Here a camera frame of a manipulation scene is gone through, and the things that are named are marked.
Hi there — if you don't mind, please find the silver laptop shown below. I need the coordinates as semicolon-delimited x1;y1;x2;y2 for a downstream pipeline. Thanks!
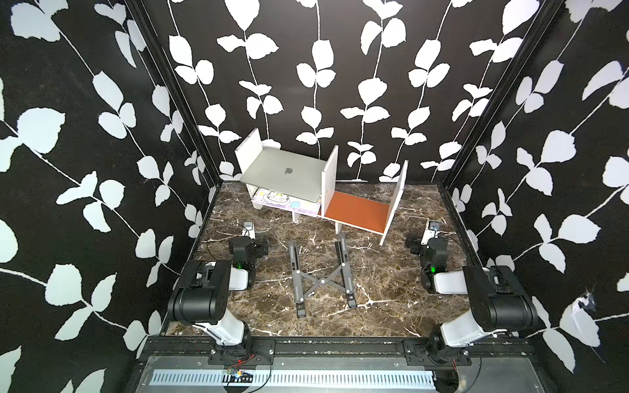
238;148;326;202

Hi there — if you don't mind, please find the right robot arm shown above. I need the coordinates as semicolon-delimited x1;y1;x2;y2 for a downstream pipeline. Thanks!
406;235;538;348

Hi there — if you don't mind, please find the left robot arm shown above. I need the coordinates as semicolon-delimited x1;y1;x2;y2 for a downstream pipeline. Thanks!
167;236;269;351

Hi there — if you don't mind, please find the black folding laptop stand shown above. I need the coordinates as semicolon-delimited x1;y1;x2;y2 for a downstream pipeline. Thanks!
287;233;359;319

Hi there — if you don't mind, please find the cartoon cat picture book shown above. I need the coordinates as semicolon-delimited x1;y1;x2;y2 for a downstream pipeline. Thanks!
252;188;321;216

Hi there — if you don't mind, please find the white and brown shelf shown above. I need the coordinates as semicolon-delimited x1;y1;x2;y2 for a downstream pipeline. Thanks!
235;129;408;245

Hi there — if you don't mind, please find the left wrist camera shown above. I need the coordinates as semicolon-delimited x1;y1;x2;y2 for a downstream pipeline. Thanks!
242;221;256;240

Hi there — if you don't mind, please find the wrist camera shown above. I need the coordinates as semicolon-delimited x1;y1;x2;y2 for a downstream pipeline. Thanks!
242;221;256;240
421;220;441;246

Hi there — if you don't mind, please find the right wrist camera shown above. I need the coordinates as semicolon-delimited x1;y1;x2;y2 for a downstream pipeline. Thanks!
421;220;441;246

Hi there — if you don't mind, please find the black mounting rail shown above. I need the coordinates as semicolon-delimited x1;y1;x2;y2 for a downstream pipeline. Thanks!
139;336;534;369

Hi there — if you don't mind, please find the white slotted cable duct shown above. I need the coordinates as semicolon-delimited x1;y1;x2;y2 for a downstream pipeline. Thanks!
148;369;436;391

